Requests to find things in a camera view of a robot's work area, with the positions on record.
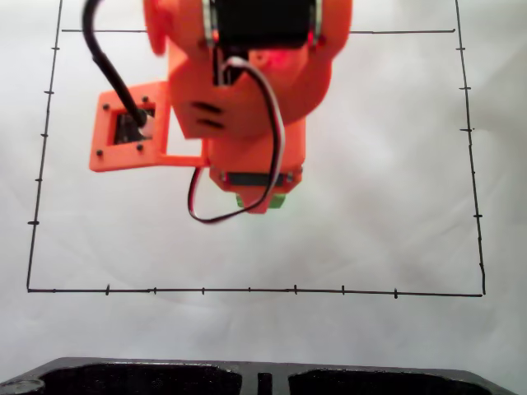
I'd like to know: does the white red black servo wire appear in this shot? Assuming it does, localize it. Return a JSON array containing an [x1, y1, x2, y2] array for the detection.
[[188, 56, 287, 225]]

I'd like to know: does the black metal clamp base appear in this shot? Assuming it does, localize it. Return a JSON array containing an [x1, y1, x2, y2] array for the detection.
[[0, 356, 527, 395]]

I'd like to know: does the black camera module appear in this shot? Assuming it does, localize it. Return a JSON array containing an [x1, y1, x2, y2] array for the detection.
[[110, 107, 156, 146]]

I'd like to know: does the orange camera mount bracket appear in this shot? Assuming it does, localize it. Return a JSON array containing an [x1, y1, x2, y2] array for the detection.
[[87, 80, 212, 173]]

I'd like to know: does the black camera cable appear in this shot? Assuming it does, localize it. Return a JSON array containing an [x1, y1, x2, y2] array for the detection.
[[81, 0, 150, 127]]

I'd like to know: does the green textured cube block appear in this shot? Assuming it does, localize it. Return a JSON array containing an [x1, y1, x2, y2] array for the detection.
[[235, 192, 288, 211]]

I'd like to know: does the white paper sheet with outline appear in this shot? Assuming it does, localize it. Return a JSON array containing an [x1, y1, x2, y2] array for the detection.
[[0, 0, 527, 368]]

